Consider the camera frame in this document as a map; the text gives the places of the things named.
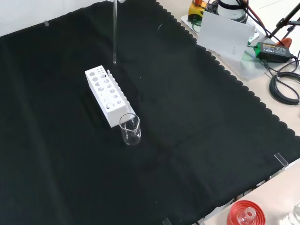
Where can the black tripod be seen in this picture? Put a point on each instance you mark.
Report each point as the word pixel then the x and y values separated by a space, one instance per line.
pixel 284 20

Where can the white test tube rack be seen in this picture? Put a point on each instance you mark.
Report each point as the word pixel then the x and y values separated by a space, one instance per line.
pixel 112 117

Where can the clear glass rod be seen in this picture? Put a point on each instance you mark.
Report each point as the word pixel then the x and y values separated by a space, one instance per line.
pixel 114 35

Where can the clear glass beaker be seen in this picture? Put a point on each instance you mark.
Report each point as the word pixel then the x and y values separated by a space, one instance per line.
pixel 131 138

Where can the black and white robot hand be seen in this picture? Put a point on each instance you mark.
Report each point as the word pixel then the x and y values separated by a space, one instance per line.
pixel 119 0

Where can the clear glass vessel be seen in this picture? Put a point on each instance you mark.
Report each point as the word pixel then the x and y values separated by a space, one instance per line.
pixel 295 214

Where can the black power adapter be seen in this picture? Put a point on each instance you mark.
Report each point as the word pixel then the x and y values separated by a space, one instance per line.
pixel 273 51

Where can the yellow stop button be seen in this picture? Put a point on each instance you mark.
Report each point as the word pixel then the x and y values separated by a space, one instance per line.
pixel 195 11

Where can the small clear glass flask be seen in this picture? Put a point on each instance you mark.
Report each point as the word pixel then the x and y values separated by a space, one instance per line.
pixel 246 216

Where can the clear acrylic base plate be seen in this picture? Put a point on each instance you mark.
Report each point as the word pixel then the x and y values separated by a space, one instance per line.
pixel 248 68

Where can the black bench cloth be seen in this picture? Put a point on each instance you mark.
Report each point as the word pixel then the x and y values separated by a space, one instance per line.
pixel 187 117

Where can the pale board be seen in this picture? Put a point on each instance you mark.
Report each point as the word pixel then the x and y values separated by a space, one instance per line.
pixel 222 35

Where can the clear plastic cloth clip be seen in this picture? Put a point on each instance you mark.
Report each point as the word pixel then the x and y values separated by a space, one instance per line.
pixel 166 221
pixel 281 159
pixel 46 23

